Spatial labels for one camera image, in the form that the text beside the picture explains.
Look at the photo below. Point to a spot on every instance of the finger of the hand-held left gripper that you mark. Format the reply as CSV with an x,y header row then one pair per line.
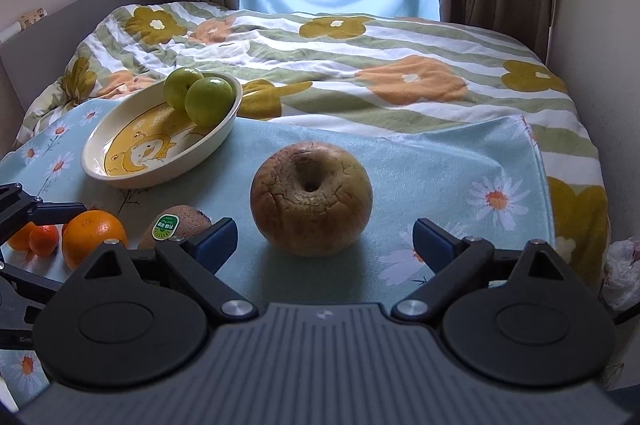
x,y
30,282
60,212

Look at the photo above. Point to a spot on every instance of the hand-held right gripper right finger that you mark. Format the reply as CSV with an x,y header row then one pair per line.
x,y
430,239

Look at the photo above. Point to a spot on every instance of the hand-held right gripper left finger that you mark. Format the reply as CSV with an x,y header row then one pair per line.
x,y
220,239

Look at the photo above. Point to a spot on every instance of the small mandarin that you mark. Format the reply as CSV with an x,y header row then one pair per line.
x,y
44,240

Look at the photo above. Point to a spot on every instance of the kiwi with green sticker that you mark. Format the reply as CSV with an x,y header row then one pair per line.
x,y
187,217

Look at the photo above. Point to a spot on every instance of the large orange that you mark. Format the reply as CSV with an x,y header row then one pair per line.
x,y
20,239
92,237

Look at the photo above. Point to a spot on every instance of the wrinkled brown apple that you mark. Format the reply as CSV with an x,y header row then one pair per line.
x,y
310,200

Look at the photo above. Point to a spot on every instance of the cream oval dish bear print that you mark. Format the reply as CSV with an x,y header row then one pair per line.
x,y
150,150

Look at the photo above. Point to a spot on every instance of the light blue daisy tablecloth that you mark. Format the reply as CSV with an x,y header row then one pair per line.
x,y
425,165

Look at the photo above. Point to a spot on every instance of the green plum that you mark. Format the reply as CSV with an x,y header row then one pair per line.
x,y
176,86
210,102

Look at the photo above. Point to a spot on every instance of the grey headboard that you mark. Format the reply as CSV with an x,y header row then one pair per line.
x,y
45,55

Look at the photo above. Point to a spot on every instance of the striped floral duvet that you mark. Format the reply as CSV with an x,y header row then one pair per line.
x,y
380,60

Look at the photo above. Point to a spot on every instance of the white plastic bag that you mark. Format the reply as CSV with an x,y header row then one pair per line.
x,y
624,272

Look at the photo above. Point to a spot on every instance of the white wall fitting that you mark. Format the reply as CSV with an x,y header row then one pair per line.
x,y
10,32

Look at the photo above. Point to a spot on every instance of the beige wall socket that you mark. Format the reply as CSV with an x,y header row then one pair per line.
x,y
34,16

